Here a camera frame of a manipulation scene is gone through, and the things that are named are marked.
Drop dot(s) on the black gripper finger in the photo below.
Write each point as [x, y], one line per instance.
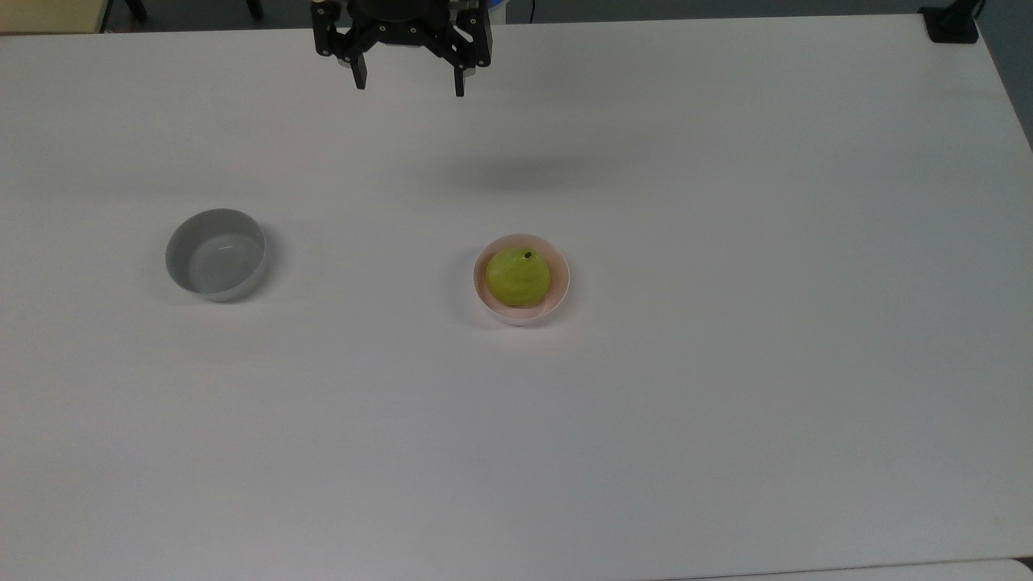
[359, 74]
[460, 81]

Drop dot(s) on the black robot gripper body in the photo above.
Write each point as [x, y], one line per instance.
[403, 28]

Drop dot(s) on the green pear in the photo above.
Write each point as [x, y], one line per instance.
[518, 277]

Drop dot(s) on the gray bowl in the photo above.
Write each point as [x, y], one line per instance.
[216, 257]

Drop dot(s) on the pink bowl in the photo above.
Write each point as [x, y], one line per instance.
[558, 290]

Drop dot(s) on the black chair leg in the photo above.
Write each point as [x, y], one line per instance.
[136, 8]
[254, 8]

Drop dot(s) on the yellow wooden furniture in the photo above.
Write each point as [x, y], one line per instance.
[50, 14]

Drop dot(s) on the black table clamp mount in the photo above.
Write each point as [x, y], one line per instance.
[951, 24]

